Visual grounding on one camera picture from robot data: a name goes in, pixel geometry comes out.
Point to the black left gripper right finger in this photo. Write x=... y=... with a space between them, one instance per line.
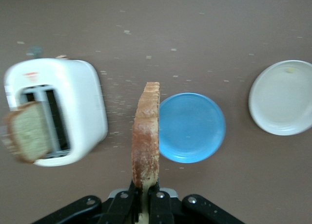
x=161 y=207

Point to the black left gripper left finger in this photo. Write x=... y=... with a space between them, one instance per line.
x=122 y=204

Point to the brown bread slice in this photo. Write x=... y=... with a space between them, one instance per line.
x=146 y=136
x=26 y=134

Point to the beige plate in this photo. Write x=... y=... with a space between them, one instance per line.
x=280 y=99

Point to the blue plate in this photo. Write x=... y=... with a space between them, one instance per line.
x=192 y=129

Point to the white toaster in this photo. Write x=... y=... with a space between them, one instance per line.
x=80 y=99

